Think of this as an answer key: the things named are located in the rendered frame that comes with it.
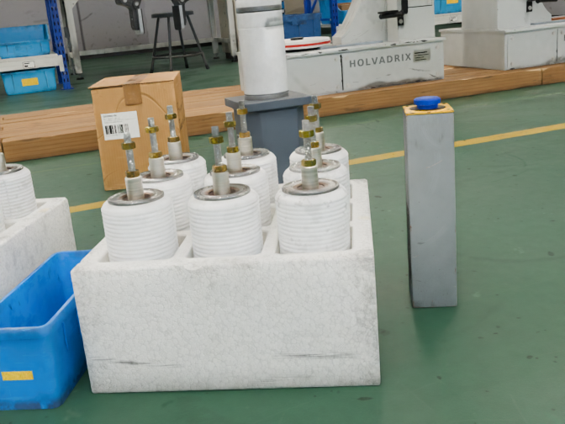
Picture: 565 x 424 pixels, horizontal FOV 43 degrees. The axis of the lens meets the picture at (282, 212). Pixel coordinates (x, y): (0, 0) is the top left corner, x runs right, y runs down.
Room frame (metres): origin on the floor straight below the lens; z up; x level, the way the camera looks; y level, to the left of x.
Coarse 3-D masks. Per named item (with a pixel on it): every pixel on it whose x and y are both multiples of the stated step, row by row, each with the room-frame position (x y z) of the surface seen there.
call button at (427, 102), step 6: (426, 96) 1.10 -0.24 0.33; (432, 96) 1.09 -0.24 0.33; (414, 102) 1.08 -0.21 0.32; (420, 102) 1.07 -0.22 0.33; (426, 102) 1.06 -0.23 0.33; (432, 102) 1.06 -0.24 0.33; (438, 102) 1.07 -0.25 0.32; (420, 108) 1.07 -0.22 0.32; (426, 108) 1.07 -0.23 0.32; (432, 108) 1.07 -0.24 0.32
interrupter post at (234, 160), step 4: (236, 152) 1.04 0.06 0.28; (228, 156) 1.04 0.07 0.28; (232, 156) 1.03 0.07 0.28; (236, 156) 1.03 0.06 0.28; (240, 156) 1.04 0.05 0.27; (228, 160) 1.04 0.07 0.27; (232, 160) 1.03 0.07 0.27; (236, 160) 1.03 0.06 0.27; (240, 160) 1.04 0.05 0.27; (228, 164) 1.04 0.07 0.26; (232, 164) 1.03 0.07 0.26; (236, 164) 1.03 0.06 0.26; (240, 164) 1.04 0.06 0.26; (228, 168) 1.04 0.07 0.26; (232, 168) 1.03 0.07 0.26; (236, 168) 1.03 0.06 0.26; (240, 168) 1.04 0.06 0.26; (232, 172) 1.03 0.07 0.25; (236, 172) 1.03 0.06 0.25
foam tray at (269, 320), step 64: (192, 256) 0.92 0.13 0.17; (256, 256) 0.86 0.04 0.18; (320, 256) 0.84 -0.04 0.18; (128, 320) 0.86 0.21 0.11; (192, 320) 0.85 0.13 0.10; (256, 320) 0.84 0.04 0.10; (320, 320) 0.83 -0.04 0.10; (128, 384) 0.86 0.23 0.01; (192, 384) 0.85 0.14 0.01; (256, 384) 0.84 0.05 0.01; (320, 384) 0.83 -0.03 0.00
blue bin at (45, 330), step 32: (64, 256) 1.13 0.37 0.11; (32, 288) 1.03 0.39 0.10; (64, 288) 1.13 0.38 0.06; (0, 320) 0.92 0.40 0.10; (32, 320) 1.00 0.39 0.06; (64, 320) 0.89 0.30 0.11; (0, 352) 0.84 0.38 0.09; (32, 352) 0.84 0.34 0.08; (64, 352) 0.88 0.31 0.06; (0, 384) 0.85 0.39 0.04; (32, 384) 0.84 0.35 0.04; (64, 384) 0.86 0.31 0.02
